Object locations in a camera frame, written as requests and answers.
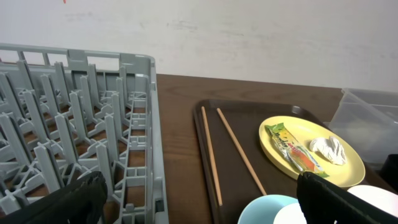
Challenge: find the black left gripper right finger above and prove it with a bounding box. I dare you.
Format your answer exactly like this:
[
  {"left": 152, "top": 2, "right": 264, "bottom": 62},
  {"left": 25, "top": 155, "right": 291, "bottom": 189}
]
[{"left": 297, "top": 172, "right": 397, "bottom": 224}]

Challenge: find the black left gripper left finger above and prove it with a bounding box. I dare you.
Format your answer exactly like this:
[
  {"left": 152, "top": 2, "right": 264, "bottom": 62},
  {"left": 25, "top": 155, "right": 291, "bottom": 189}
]
[{"left": 1, "top": 171, "right": 108, "bottom": 224}]

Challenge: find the green orange snack wrapper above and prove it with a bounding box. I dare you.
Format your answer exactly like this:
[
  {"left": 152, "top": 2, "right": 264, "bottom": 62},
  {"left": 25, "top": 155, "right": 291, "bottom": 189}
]
[{"left": 265, "top": 123, "right": 329, "bottom": 177}]

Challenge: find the white tissue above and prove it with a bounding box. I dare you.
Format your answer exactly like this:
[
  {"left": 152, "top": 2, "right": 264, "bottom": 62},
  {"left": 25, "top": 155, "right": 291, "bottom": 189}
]
[{"left": 310, "top": 136, "right": 347, "bottom": 166}]

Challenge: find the light blue bowl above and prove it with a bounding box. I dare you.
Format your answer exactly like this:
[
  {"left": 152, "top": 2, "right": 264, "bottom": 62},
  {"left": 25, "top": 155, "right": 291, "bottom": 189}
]
[{"left": 238, "top": 194, "right": 299, "bottom": 224}]

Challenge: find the white bowl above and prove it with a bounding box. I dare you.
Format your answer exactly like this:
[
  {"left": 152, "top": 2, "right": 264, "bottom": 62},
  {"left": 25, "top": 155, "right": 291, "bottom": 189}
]
[{"left": 348, "top": 185, "right": 398, "bottom": 217}]

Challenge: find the wooden chopstick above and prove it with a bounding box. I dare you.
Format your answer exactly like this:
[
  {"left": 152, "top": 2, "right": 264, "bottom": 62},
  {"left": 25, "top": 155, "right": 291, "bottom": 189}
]
[
  {"left": 201, "top": 106, "right": 223, "bottom": 206},
  {"left": 216, "top": 108, "right": 267, "bottom": 195}
]

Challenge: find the white cup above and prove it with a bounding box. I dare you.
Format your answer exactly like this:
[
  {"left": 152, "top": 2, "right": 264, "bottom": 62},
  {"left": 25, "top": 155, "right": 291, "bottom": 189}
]
[{"left": 273, "top": 203, "right": 307, "bottom": 224}]

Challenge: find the black waste tray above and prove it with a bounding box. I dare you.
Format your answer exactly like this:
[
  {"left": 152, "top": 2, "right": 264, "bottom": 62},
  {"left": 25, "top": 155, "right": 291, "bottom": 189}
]
[{"left": 379, "top": 154, "right": 398, "bottom": 192}]

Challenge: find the yellow plate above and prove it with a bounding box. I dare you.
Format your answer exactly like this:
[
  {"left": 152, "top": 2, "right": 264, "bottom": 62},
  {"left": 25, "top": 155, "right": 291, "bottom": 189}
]
[{"left": 259, "top": 116, "right": 366, "bottom": 188}]

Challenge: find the grey plastic dish rack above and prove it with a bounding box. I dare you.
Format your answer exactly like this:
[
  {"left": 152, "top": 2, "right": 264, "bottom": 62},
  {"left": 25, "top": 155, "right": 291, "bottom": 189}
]
[{"left": 1, "top": 44, "right": 169, "bottom": 223}]

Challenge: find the clear plastic bin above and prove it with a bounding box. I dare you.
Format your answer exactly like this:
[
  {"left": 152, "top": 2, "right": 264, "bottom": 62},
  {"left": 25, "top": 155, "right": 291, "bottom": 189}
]
[{"left": 328, "top": 88, "right": 397, "bottom": 170}]

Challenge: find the dark brown serving tray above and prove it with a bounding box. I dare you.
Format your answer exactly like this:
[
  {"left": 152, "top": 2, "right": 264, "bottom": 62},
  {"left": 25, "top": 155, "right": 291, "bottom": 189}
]
[{"left": 192, "top": 99, "right": 398, "bottom": 224}]

